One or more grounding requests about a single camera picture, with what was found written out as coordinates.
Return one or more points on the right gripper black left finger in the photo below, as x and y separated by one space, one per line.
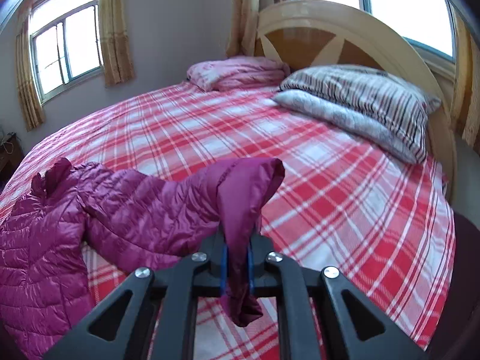
151 313

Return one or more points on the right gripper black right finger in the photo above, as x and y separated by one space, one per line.
321 314

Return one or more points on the magenta quilted down jacket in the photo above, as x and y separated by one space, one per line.
131 220

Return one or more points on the red white plaid bedsheet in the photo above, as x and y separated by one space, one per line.
343 201

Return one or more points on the brown wooden desk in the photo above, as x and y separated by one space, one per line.
11 156

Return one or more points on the grey floral pillow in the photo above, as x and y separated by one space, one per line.
346 119

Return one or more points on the black white striped pillow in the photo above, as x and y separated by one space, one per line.
398 105

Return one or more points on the yellow curtain left of side window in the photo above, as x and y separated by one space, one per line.
29 101

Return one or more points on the yellow curtain of side window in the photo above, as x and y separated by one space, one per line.
117 64
29 101

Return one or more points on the yellow curtain right of side window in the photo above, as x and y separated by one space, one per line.
117 64

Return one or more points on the yellow curtain far right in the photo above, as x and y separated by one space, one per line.
465 105

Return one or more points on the pink folded quilt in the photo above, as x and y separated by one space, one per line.
240 72

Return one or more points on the cream wooden headboard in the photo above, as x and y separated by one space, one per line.
304 33

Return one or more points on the side aluminium window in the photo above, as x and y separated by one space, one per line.
65 44

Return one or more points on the yellow curtain beside headboard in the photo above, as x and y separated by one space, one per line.
242 38

